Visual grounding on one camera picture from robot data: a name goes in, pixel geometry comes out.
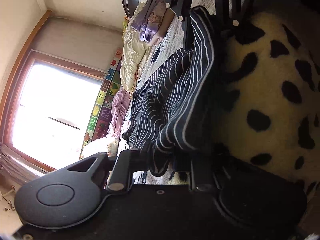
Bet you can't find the black white striped garment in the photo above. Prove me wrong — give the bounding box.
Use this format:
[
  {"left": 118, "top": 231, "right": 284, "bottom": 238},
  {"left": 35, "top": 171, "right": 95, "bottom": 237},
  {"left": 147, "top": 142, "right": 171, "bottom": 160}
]
[{"left": 123, "top": 6, "right": 215, "bottom": 177}]

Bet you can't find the folded purple flower blanket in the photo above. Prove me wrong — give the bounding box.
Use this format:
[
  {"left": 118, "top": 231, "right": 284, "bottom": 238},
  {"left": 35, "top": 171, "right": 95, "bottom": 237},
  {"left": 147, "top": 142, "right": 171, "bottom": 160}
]
[{"left": 131, "top": 0, "right": 175, "bottom": 46}]

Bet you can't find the colourful alphabet play mat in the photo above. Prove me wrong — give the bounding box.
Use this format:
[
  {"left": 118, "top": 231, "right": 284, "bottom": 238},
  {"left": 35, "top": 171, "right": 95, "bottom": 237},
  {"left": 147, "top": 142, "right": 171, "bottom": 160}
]
[{"left": 79, "top": 48, "right": 123, "bottom": 160}]

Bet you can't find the grey cream spotted blanket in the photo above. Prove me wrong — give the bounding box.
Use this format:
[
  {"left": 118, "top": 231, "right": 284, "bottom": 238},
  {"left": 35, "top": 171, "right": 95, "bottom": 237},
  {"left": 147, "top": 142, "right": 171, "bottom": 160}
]
[{"left": 132, "top": 0, "right": 320, "bottom": 193}]

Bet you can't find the pink crumpled garment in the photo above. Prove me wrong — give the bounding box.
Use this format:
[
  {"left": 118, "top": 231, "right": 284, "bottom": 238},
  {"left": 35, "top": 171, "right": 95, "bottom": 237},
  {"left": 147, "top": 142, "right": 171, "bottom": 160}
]
[{"left": 107, "top": 86, "right": 131, "bottom": 141}]

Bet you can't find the cream quilted duvet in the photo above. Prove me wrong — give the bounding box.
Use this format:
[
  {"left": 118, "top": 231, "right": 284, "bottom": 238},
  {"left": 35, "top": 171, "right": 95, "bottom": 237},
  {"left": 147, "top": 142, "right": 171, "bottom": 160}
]
[{"left": 120, "top": 0, "right": 151, "bottom": 96}]

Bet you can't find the wooden framed window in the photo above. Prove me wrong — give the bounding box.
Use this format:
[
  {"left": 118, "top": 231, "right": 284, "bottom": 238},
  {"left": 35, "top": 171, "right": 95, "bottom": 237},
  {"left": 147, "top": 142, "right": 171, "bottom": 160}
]
[{"left": 0, "top": 10, "right": 106, "bottom": 173}]

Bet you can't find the grey window curtain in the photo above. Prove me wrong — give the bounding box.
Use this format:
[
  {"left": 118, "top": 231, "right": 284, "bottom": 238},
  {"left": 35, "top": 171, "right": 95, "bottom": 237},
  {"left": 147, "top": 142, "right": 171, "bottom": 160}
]
[{"left": 1, "top": 142, "right": 48, "bottom": 185}]

